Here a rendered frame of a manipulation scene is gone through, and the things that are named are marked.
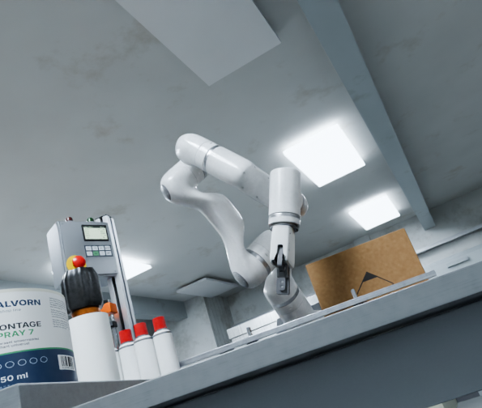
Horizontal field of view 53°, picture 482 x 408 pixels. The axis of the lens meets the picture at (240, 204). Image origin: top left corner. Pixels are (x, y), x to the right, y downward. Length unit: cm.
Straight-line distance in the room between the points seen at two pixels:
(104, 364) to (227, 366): 69
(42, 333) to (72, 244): 85
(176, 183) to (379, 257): 67
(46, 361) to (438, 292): 51
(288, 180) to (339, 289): 35
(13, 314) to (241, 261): 103
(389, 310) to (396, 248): 106
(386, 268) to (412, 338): 101
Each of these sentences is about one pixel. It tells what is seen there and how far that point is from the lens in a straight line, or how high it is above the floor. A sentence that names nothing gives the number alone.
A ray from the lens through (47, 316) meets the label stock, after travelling 74.
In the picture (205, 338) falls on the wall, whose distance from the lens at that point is 924.
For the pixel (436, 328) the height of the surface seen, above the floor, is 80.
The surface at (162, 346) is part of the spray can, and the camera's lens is 132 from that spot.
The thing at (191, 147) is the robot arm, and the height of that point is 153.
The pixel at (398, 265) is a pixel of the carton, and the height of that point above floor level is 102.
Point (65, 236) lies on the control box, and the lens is 156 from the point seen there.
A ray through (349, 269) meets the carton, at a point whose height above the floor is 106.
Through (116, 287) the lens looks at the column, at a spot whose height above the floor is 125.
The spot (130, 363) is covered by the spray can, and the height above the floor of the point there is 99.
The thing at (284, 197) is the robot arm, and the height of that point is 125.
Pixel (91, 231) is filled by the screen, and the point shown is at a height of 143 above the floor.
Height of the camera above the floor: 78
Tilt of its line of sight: 23 degrees up
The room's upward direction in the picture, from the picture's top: 19 degrees counter-clockwise
